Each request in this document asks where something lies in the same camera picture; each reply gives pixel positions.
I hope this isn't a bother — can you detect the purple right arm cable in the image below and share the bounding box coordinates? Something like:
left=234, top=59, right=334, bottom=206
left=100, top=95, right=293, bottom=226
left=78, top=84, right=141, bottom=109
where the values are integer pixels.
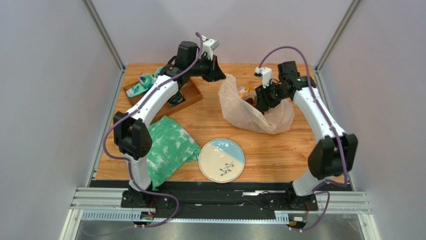
left=257, top=45, right=350, bottom=233

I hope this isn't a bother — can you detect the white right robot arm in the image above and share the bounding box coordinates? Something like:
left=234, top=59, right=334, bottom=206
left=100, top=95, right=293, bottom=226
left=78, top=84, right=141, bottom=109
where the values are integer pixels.
left=254, top=61, right=358, bottom=197

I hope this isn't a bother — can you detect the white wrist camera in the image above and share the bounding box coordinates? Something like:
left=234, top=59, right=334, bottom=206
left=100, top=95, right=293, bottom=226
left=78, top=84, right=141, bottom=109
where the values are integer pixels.
left=254, top=67, right=273, bottom=89
left=201, top=35, right=220, bottom=61

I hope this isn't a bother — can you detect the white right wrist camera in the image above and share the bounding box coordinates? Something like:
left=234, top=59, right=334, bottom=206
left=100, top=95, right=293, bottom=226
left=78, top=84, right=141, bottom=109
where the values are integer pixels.
left=254, top=67, right=273, bottom=89

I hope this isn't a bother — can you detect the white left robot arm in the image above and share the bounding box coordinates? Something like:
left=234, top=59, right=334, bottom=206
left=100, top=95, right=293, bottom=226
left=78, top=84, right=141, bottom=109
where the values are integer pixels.
left=112, top=38, right=225, bottom=199

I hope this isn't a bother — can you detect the dark coiled cable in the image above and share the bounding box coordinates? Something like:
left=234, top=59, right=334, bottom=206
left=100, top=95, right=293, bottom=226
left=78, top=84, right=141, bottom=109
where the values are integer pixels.
left=168, top=92, right=186, bottom=107

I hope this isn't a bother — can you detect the green white cloth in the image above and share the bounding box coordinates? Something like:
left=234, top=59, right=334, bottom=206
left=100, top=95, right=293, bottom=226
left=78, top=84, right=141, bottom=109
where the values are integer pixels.
left=147, top=116, right=201, bottom=191

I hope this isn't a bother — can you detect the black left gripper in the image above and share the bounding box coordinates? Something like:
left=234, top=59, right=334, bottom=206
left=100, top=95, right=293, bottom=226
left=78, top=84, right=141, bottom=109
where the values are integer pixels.
left=187, top=53, right=226, bottom=83

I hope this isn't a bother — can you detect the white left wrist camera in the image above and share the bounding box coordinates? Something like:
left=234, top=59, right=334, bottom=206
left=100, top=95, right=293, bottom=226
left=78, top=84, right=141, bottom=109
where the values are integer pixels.
left=201, top=35, right=220, bottom=61

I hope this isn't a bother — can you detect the aluminium frame rail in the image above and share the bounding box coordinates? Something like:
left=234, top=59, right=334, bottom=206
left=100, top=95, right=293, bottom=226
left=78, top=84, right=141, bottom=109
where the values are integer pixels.
left=82, top=0, right=126, bottom=73

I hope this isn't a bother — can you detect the red fake fruit bunch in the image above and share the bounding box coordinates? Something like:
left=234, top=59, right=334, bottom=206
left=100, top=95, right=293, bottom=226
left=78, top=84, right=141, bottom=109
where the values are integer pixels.
left=241, top=96, right=257, bottom=108

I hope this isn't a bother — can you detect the white teal patterned sock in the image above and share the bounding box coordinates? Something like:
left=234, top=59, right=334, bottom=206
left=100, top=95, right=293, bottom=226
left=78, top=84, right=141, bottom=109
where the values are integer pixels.
left=125, top=73, right=157, bottom=98

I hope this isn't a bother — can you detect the translucent white plastic bag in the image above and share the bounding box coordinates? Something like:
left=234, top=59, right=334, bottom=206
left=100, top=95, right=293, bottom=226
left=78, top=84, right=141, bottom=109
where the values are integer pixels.
left=218, top=73, right=295, bottom=135

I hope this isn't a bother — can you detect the cream and blue ceramic plate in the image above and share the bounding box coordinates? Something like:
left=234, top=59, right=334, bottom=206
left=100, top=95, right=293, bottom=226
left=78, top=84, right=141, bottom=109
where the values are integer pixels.
left=198, top=138, right=245, bottom=184

